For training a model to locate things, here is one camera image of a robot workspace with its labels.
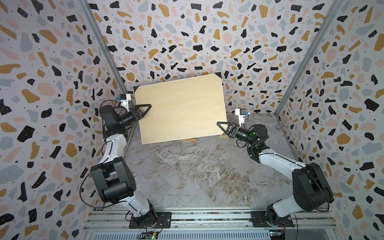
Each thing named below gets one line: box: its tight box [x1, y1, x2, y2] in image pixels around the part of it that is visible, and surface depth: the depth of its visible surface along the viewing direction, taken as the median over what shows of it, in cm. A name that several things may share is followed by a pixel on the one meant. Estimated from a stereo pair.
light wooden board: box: [135, 73, 227, 145], surface depth 75 cm
